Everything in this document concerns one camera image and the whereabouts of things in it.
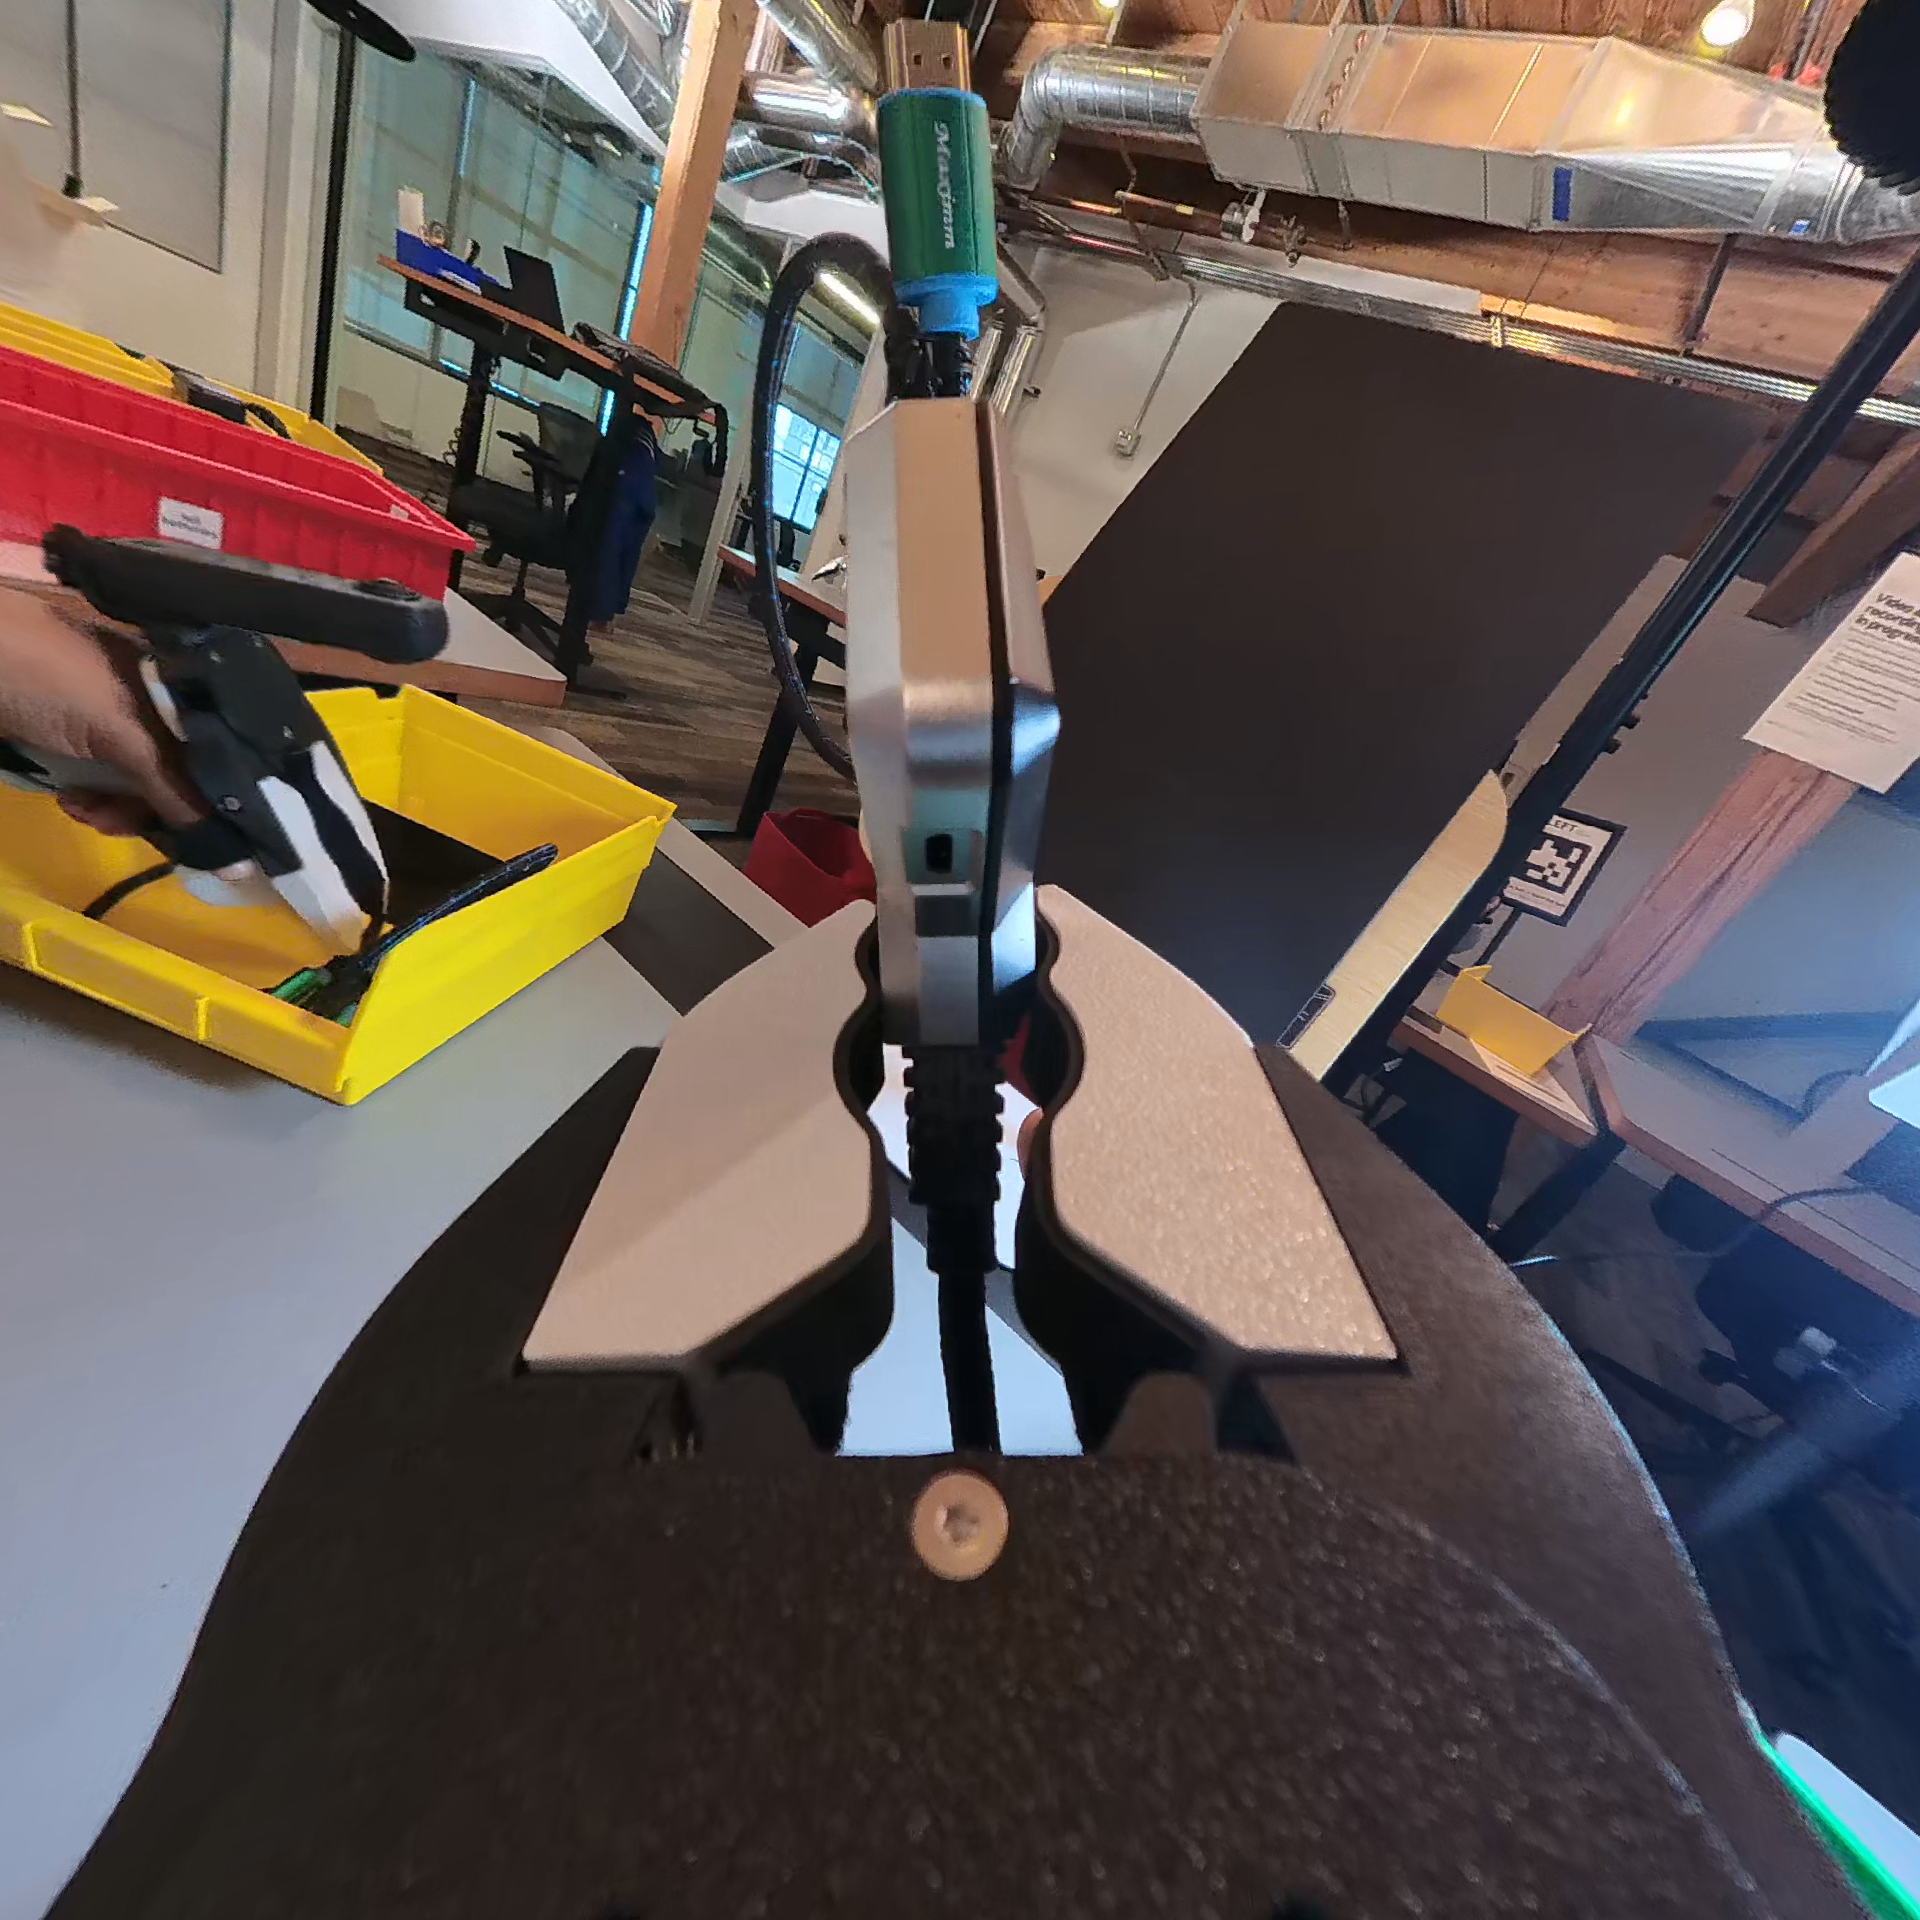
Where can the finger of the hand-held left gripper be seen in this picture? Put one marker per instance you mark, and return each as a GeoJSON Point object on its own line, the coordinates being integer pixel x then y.
{"type": "Point", "coordinates": [256, 841]}
{"type": "Point", "coordinates": [336, 826]}

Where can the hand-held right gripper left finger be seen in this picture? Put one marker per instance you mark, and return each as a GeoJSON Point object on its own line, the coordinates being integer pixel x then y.
{"type": "Point", "coordinates": [736, 1201]}

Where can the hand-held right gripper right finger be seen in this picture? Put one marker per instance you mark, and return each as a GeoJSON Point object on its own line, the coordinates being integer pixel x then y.
{"type": "Point", "coordinates": [1200, 1201]}

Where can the yellow plastic bin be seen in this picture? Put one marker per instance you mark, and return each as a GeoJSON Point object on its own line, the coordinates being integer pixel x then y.
{"type": "Point", "coordinates": [181, 977]}

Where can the grey hdmi hub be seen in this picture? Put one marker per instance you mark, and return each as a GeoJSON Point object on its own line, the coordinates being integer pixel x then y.
{"type": "Point", "coordinates": [938, 660]}

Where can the person's left hand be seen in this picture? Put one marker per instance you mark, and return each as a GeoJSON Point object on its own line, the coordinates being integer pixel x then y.
{"type": "Point", "coordinates": [75, 706]}

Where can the red plastic bin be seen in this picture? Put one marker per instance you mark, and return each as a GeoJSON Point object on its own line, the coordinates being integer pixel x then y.
{"type": "Point", "coordinates": [181, 497]}

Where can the shallow yellow parts bin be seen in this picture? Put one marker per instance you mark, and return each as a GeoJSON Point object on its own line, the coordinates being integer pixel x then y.
{"type": "Point", "coordinates": [106, 346]}

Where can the red bag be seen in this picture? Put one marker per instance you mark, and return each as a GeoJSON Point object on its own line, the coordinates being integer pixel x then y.
{"type": "Point", "coordinates": [813, 864]}

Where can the black office chair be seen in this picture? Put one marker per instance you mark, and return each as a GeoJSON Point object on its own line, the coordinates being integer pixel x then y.
{"type": "Point", "coordinates": [573, 497]}

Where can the yellow cardboard tray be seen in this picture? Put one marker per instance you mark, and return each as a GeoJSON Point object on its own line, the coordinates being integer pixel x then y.
{"type": "Point", "coordinates": [1501, 1026]}

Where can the standing desk with laptop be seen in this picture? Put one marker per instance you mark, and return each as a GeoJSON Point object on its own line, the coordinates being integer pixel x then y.
{"type": "Point", "coordinates": [526, 316]}

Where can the black white marker sign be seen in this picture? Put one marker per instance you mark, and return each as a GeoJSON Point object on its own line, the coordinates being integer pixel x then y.
{"type": "Point", "coordinates": [1562, 864]}

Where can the cluttered wooden desk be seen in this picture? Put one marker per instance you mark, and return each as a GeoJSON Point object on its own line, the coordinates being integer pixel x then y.
{"type": "Point", "coordinates": [787, 602]}

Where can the long wooden desk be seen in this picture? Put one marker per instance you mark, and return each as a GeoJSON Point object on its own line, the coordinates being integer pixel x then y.
{"type": "Point", "coordinates": [1710, 1155]}

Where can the wooden beam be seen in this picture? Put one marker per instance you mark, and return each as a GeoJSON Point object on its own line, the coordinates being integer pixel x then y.
{"type": "Point", "coordinates": [1696, 884]}

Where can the black metal pole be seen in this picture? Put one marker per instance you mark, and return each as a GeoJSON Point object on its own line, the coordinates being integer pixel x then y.
{"type": "Point", "coordinates": [1680, 602]}

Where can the white paper sign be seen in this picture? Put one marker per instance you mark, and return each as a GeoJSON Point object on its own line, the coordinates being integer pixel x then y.
{"type": "Point", "coordinates": [1846, 674]}

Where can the wooden post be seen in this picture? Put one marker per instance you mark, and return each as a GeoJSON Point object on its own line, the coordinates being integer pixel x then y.
{"type": "Point", "coordinates": [690, 180]}

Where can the silver air duct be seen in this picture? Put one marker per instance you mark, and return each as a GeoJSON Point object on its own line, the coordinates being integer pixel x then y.
{"type": "Point", "coordinates": [1441, 121]}

